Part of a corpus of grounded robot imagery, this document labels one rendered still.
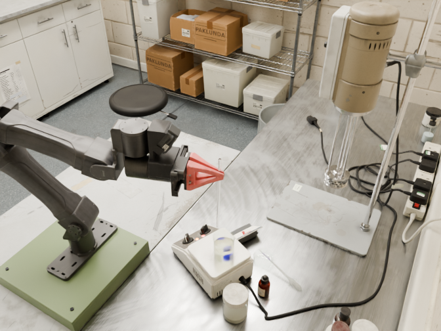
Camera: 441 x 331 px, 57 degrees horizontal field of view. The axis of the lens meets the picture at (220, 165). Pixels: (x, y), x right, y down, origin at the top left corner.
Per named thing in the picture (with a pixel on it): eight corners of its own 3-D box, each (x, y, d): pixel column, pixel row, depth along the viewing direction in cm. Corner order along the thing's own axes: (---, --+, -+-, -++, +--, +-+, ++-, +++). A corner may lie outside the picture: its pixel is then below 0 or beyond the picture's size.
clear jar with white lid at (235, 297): (228, 328, 93) (228, 308, 89) (218, 307, 98) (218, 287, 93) (251, 319, 95) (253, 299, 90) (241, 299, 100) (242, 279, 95)
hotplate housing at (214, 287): (170, 251, 111) (168, 231, 106) (209, 230, 117) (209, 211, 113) (217, 309, 97) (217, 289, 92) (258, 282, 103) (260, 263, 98)
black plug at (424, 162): (411, 167, 134) (413, 162, 133) (413, 160, 137) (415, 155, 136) (434, 174, 132) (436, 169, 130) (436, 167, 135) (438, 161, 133)
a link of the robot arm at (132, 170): (158, 143, 85) (126, 140, 85) (150, 159, 80) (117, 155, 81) (160, 169, 89) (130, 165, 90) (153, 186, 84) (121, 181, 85)
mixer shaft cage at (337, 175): (319, 184, 112) (335, 106, 97) (327, 171, 117) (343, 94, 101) (343, 192, 110) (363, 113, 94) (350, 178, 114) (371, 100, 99)
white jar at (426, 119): (418, 122, 164) (422, 108, 160) (430, 119, 166) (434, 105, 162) (429, 129, 160) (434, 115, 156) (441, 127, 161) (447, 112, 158)
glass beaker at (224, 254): (220, 245, 102) (220, 222, 97) (238, 254, 100) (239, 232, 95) (207, 261, 98) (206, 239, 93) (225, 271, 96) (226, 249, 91)
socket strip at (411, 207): (401, 215, 122) (406, 204, 120) (422, 149, 149) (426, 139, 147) (421, 221, 120) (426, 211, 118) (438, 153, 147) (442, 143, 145)
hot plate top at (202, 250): (186, 249, 102) (185, 246, 101) (224, 228, 107) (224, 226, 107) (212, 281, 94) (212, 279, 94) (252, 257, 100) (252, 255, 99)
